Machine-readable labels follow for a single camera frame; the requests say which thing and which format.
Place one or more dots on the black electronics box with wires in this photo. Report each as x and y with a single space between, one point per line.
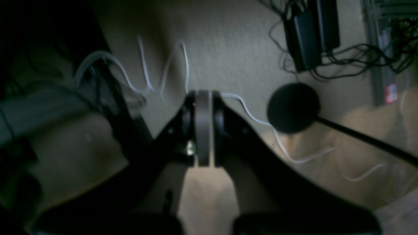
311 29

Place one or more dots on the aluminium table frame rail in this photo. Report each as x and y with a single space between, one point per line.
95 89

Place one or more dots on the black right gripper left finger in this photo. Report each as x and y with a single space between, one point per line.
143 197

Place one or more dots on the black round stand base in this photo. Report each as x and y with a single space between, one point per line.
296 106

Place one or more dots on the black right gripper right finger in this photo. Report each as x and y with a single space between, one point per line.
275 199

